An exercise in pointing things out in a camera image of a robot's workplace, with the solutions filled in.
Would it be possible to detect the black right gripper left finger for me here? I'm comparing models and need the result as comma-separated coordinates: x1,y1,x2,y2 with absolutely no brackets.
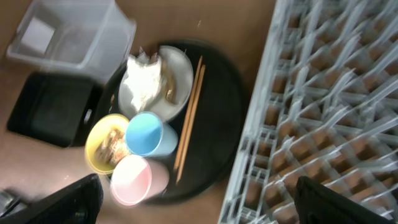
1,174,103,224

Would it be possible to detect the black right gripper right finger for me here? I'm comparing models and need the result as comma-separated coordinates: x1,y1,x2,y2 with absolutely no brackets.
294,176,392,224

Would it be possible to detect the pink cup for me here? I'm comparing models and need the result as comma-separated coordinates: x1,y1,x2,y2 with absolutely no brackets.
110,155,170,207

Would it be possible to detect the light blue cup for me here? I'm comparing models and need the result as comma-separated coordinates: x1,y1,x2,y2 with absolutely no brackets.
125,111,178,157

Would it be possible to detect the grey dishwasher rack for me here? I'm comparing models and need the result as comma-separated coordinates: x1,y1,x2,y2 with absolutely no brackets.
219,0,397,223

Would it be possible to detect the yellow bowl with scraps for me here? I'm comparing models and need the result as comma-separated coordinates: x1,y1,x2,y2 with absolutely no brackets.
85,114,131,175

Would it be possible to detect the black rectangular tray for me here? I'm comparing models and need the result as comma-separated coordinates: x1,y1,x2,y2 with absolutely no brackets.
7,72,103,148

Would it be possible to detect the wooden chopstick right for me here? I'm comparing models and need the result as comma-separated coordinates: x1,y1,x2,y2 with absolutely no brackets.
176,65,206,184

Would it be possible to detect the wooden chopstick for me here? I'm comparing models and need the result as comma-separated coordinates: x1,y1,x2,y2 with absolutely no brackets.
174,56,203,170
176,65,206,184

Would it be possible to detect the round black serving tray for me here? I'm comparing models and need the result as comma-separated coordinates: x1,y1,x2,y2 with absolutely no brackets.
146,39,248,205

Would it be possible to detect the crumpled white napkin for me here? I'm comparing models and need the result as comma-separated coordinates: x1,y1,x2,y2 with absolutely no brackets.
120,51,162,113

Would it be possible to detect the clear plastic bin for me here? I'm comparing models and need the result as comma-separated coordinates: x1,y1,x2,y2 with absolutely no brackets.
6,0,136,84

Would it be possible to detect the grey plate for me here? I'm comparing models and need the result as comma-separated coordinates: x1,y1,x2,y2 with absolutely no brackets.
118,45,193,122

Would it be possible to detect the white label on bin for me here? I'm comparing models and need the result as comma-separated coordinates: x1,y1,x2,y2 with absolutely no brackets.
21,17,55,54

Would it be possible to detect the wooden chopstick left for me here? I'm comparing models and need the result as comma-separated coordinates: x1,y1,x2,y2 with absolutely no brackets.
174,56,203,170

